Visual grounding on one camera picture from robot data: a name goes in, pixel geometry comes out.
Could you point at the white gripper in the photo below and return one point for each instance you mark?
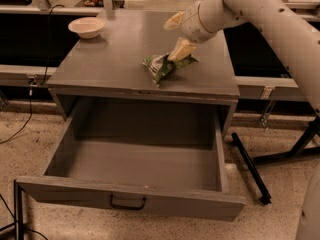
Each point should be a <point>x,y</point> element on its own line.
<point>193,26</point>

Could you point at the green jalapeno chip bag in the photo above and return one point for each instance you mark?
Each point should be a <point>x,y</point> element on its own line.
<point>160,67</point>

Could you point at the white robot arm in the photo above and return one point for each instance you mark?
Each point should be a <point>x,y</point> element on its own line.
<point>294,41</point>

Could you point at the grey cabinet counter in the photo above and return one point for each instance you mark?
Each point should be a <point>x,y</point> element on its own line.
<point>111,65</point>

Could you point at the grey open drawer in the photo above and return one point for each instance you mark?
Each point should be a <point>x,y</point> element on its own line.
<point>168,152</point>

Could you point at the white paper bowl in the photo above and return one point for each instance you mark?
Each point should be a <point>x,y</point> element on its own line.
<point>87,27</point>

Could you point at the black metal stand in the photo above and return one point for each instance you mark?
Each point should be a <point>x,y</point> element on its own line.
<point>17,224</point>

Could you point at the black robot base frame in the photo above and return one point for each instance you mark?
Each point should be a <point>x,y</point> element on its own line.
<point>299,152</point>

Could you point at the black drawer handle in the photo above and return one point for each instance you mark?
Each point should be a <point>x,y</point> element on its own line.
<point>126,204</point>

